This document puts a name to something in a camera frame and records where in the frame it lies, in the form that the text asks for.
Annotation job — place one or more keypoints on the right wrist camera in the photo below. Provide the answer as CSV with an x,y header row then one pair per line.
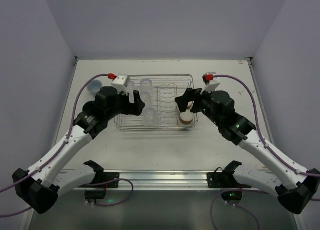
x,y
211,82

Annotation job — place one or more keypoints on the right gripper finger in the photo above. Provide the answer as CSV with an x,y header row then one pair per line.
x,y
190,95
195,107

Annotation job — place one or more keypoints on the cream brown cup rear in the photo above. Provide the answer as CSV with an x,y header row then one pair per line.
x,y
190,105

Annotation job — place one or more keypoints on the aluminium mounting rail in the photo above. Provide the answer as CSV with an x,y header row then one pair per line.
x,y
169,180

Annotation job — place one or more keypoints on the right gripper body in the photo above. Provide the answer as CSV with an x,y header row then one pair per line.
x,y
196,100

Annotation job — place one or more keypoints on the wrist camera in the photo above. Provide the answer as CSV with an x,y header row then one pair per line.
x,y
211,82
120,83

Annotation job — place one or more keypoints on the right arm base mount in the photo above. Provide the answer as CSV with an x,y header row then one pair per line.
x,y
224,179

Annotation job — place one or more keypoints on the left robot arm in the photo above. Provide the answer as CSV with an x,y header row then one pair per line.
x,y
41,184

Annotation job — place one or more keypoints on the clear glass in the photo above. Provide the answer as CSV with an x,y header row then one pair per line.
x,y
147,98
130,95
146,85
131,85
150,117

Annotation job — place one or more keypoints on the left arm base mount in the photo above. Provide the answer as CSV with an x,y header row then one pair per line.
x,y
100,177

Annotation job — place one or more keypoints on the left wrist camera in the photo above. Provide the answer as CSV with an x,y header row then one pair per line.
x,y
120,83

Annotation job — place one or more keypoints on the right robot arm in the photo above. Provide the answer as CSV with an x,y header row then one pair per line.
x,y
292,184

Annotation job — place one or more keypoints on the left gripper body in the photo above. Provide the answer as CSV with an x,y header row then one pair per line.
x,y
128,101

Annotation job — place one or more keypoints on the cream brown cup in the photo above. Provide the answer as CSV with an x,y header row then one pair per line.
x,y
190,105
186,117

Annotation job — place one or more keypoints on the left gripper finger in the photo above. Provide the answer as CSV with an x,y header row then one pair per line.
x,y
138,104
130,95

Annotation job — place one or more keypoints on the cream brown cup front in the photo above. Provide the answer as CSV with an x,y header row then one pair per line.
x,y
186,117

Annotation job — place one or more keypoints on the wire dish rack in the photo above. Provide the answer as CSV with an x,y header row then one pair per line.
x,y
166,88

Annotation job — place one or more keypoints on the light blue footed cup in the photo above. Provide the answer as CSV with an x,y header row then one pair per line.
x,y
94,87

